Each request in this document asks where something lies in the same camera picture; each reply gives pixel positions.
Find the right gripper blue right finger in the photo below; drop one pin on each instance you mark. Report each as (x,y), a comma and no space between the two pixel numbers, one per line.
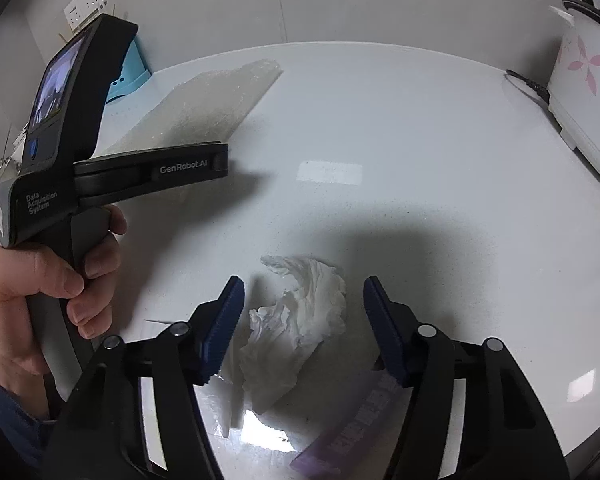
(391,325)

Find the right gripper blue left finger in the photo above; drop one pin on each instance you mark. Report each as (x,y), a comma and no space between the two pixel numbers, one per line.
(215,323)

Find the white tissue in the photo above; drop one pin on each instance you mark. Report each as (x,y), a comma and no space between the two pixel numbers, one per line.
(285,335)

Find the purple snack wrapper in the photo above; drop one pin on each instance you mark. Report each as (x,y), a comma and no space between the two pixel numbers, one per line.
(354,430)

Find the clear bubble wrap sheet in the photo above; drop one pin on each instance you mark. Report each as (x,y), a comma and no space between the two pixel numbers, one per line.
(209,107)

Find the person's left hand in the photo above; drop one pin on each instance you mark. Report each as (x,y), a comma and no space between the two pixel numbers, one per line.
(25,272)

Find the blue utensil holder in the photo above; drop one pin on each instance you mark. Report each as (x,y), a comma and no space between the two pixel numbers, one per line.
(133,75)

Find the white rice cooker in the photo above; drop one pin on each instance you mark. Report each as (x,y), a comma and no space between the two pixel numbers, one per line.
(574,85)

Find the white wall socket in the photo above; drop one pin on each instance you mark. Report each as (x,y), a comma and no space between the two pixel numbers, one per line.
(79,12)

